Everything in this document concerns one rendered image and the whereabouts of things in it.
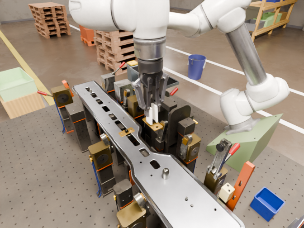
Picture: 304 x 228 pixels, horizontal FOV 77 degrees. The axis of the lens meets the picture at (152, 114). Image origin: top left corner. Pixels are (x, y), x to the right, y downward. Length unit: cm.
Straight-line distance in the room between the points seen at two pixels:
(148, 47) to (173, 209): 56
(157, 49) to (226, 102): 87
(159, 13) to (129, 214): 61
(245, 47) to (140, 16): 72
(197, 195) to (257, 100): 73
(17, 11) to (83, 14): 1023
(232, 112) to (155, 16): 96
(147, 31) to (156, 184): 58
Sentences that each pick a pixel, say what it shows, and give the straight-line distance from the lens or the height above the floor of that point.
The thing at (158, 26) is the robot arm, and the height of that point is 159.
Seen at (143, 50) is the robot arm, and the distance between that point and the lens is 53.
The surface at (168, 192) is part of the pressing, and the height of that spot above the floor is 100.
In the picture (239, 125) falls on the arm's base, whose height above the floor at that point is 90.
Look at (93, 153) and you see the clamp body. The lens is 91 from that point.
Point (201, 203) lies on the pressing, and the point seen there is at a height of 100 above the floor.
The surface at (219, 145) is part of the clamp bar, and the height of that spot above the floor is 122.
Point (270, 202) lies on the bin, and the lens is 127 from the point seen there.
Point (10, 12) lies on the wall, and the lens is 1078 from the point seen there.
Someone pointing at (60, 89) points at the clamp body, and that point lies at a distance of 144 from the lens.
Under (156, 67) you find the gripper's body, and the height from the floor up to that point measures 148.
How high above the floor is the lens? 169
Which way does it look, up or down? 37 degrees down
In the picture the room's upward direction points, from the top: straight up
